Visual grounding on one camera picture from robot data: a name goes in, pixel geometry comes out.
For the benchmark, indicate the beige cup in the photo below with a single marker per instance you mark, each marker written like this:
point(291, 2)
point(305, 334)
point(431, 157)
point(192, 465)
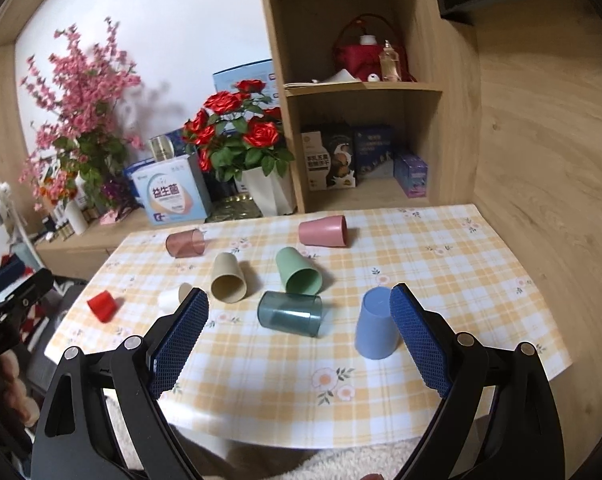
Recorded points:
point(228, 280)

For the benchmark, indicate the white and blue box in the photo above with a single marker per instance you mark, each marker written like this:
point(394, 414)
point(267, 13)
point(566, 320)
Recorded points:
point(173, 195)

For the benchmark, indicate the white plastic bottle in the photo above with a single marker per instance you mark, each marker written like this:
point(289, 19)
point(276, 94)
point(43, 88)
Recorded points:
point(76, 217)

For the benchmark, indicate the light blue carton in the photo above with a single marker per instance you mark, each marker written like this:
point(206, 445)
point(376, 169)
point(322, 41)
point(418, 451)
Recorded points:
point(228, 80)

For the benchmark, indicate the white vase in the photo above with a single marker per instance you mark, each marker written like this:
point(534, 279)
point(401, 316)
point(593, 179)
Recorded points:
point(271, 192)

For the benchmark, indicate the blue cup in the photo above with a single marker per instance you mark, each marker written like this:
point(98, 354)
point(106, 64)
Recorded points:
point(376, 327)

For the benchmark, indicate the wooden shelf unit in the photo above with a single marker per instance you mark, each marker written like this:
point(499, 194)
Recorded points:
point(431, 125)

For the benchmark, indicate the green cup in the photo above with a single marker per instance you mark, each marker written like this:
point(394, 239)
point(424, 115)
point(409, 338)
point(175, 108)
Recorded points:
point(298, 272)

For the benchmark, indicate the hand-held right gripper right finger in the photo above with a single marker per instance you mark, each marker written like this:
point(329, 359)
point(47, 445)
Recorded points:
point(421, 345)

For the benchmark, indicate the purple box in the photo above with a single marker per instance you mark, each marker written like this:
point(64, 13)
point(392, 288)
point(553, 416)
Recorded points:
point(411, 175)

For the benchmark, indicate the white and black box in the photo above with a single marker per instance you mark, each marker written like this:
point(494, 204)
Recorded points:
point(315, 162)

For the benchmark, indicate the low wooden cabinet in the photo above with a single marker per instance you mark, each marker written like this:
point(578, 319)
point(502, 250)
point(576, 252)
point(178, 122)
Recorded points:
point(76, 250)

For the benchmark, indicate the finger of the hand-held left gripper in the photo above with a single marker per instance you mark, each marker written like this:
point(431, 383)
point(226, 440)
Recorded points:
point(1, 335)
point(28, 290)

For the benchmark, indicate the small white cup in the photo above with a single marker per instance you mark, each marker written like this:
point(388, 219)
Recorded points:
point(172, 297)

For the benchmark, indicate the dark food box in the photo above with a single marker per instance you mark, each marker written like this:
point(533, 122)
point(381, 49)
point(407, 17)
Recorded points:
point(342, 157)

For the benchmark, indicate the green gold tray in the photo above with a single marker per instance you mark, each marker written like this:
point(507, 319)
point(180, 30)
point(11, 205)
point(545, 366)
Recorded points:
point(231, 208)

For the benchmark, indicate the yellow checked floral tablecloth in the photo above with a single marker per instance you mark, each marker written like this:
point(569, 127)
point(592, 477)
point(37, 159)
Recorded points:
point(261, 375)

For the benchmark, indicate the red rose bouquet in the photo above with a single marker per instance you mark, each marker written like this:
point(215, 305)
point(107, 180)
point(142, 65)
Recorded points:
point(241, 130)

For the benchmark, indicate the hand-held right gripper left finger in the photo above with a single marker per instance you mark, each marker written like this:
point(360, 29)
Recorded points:
point(181, 340)

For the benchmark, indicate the pink cup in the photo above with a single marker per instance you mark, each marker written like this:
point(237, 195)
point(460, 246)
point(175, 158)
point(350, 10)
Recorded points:
point(325, 231)

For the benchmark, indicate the red basket bag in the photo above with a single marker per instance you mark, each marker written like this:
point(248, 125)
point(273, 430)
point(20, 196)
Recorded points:
point(353, 57)

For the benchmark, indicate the stack of papers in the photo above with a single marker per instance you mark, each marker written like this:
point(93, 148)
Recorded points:
point(326, 82)

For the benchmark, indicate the maroon transparent cup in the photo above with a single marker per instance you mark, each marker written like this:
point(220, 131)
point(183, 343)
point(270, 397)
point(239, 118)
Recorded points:
point(186, 243)

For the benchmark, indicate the teal transparent cup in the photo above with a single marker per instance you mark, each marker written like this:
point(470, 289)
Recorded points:
point(291, 314)

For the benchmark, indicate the small red cup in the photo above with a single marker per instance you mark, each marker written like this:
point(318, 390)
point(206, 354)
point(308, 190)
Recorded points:
point(102, 306)

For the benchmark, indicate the purple flower bunch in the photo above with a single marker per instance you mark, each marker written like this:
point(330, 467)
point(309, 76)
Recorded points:
point(117, 195)

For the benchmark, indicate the clear drinking glass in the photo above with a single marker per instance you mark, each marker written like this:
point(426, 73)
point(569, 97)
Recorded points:
point(162, 149)

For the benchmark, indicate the pink blossom branches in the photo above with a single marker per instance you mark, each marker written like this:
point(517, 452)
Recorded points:
point(81, 110)

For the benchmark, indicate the clear glass bottle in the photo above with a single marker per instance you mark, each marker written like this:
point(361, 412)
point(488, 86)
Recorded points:
point(389, 65)

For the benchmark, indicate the dark blue box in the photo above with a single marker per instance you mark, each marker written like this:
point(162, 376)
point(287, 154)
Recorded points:
point(375, 152)

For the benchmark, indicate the person's left hand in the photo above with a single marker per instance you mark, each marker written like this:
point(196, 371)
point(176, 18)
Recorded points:
point(16, 390)

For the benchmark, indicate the white fluffy rug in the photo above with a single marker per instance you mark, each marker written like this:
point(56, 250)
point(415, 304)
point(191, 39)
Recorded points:
point(306, 465)

